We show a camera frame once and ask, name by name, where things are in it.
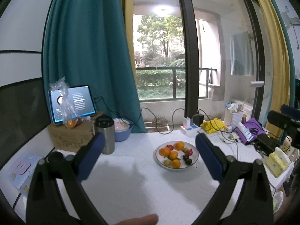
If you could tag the green-yellow longan front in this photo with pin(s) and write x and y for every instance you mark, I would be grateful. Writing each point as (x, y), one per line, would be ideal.
(167, 162)

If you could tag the person's finger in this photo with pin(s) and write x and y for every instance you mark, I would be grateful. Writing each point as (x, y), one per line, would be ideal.
(151, 219)

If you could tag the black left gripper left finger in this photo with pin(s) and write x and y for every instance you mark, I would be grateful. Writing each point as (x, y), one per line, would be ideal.
(44, 201)

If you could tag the yellow tissue box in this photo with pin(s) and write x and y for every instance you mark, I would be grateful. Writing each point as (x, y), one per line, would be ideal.
(277, 162)

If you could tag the red tomato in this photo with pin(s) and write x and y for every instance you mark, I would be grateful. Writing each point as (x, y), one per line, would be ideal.
(189, 152)
(171, 147)

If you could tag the large orange mandarin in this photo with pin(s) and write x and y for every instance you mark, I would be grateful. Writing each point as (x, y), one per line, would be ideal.
(165, 151)

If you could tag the orange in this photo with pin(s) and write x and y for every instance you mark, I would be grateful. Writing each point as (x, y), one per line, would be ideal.
(179, 145)
(176, 164)
(173, 155)

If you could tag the black power adapter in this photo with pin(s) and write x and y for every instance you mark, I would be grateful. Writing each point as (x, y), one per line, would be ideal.
(198, 119)

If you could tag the white power strip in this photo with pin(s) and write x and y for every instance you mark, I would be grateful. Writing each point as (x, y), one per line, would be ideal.
(188, 128)

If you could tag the purple pouch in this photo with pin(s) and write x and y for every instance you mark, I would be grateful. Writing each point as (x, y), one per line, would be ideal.
(255, 129)

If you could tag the steel thermos cup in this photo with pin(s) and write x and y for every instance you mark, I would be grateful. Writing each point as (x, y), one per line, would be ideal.
(104, 124)

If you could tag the white woven basket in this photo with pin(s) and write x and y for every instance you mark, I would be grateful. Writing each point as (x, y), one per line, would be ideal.
(233, 114)

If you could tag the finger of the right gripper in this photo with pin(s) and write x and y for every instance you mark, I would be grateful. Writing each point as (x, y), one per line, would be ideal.
(289, 111)
(279, 120)

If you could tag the cardboard box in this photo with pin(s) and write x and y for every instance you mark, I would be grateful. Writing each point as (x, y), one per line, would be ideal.
(73, 139)

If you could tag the white desk lamp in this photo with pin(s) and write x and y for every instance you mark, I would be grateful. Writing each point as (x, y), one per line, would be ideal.
(253, 85)

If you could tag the white plate dark rim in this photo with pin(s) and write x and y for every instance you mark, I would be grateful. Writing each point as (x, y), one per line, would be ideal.
(194, 157)

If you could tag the plastic bag with fruit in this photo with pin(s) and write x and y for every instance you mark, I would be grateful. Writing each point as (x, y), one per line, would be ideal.
(62, 110)

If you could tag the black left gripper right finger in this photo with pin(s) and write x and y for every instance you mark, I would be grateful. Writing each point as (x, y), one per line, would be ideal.
(254, 204)

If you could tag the yellow curtain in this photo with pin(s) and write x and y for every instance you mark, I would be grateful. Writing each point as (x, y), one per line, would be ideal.
(281, 66)

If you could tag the teal curtain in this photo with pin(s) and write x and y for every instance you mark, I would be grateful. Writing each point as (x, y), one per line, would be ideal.
(85, 43)

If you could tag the tablet screen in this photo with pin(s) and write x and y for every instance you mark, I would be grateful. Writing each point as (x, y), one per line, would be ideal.
(80, 98)

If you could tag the hanging light blue towel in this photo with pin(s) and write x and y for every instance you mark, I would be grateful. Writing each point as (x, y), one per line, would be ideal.
(241, 55)

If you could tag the pink blue card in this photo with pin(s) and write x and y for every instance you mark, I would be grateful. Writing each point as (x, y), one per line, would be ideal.
(22, 172)

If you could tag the dark cherry fruit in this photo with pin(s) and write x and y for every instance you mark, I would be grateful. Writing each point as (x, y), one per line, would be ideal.
(185, 157)

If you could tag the yellow cloth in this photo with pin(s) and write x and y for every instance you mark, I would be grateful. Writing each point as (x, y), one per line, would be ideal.
(214, 125)

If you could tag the blue plastic basin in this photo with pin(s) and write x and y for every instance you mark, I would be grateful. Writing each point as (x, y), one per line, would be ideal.
(123, 128)

